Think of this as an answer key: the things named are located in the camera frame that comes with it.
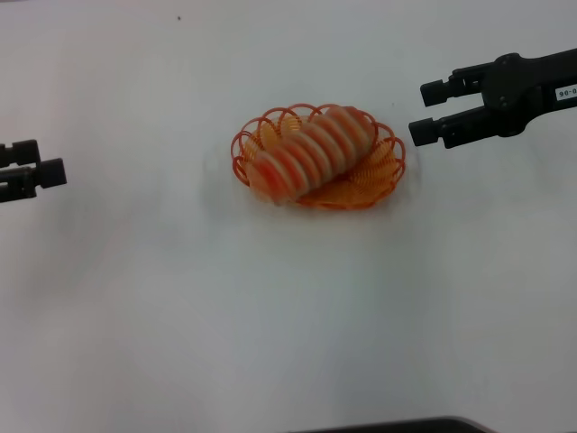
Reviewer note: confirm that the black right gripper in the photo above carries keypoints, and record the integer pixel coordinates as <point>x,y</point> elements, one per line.
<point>523,94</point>

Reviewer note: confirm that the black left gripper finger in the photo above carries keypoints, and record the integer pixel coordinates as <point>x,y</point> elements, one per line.
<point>45,176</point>
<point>22,152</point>

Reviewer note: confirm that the orange woven plastic basket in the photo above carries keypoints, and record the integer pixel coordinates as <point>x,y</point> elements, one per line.
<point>360,189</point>

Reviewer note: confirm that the sliced orange toy bread loaf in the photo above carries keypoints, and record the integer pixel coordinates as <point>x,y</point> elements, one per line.
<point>311,153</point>

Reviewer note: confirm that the dark rounded robot base edge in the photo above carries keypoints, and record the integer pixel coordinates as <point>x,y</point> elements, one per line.
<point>396,426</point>

